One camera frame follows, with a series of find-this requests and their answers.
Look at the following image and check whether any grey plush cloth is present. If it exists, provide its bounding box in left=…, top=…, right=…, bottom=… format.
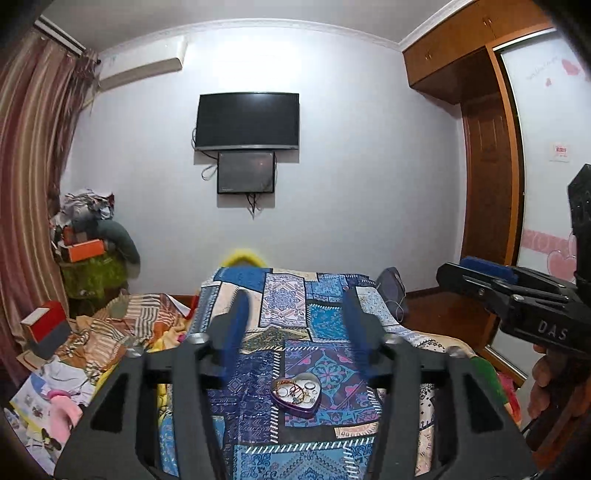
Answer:
left=92, top=220, right=142, bottom=269

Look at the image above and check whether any blue patchwork blanket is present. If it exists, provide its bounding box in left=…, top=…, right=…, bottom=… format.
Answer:
left=156, top=266, right=476, bottom=480

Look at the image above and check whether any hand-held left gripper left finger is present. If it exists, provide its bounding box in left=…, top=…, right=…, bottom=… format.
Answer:
left=54, top=289, right=252, bottom=480

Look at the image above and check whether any striped brown curtain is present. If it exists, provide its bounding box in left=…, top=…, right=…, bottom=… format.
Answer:
left=0, top=27, right=100, bottom=376

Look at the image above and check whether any brown wooden door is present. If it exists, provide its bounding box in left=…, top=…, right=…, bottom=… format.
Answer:
left=459, top=103, right=519, bottom=292

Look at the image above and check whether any yellow round object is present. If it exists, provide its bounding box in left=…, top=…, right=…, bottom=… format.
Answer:
left=220, top=248, right=273, bottom=270

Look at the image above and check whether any wooden overhead cabinet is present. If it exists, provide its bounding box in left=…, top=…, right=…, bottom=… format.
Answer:
left=401, top=0, right=560, bottom=105

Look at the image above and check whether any red and white box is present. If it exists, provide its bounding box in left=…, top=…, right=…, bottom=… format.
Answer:
left=20, top=300, right=66, bottom=345

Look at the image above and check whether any orange box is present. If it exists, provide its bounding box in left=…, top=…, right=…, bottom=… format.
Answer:
left=68, top=238, right=105, bottom=263

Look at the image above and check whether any small black wall monitor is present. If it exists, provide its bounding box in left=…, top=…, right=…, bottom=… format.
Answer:
left=217, top=150, right=277, bottom=195

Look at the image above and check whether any black wall television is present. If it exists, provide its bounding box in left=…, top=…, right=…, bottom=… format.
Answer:
left=194, top=92, right=300, bottom=152

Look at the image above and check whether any purple heart-shaped tin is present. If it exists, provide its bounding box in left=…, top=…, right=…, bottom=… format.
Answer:
left=270, top=374, right=323, bottom=420

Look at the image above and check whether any white air conditioner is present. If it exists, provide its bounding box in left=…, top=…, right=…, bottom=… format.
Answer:
left=95, top=34, right=188, bottom=91

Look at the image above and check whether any pink cloth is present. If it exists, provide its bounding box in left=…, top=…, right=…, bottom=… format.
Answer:
left=46, top=390, right=93, bottom=440

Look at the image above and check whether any cartoon printed sheet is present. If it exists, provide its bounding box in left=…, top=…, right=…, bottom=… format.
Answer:
left=4, top=364, right=94, bottom=472

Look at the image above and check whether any white heart-print sliding door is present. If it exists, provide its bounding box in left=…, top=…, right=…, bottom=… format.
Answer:
left=496, top=34, right=591, bottom=385

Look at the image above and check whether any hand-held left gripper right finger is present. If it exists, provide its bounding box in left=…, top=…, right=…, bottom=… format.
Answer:
left=342, top=289, right=539, bottom=480

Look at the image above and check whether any thin white cable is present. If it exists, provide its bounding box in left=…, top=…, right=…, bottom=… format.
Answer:
left=388, top=295, right=408, bottom=325

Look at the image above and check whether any orange striped blanket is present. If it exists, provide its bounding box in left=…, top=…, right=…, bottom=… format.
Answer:
left=65, top=291, right=191, bottom=371

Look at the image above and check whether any plain green cloth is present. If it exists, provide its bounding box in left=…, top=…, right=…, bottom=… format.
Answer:
left=470, top=357, right=505, bottom=408

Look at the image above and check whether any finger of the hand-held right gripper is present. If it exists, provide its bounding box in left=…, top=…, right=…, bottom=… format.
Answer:
left=436, top=261, right=574, bottom=319
left=459, top=256, right=576, bottom=296

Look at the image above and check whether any green patterned cloth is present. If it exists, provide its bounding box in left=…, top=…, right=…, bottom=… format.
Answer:
left=59, top=256, right=130, bottom=297

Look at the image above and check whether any person's right hand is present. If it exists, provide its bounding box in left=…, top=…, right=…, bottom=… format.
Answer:
left=526, top=345, right=551, bottom=419

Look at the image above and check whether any grey bag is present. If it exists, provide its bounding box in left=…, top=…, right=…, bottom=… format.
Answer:
left=376, top=266, right=407, bottom=302

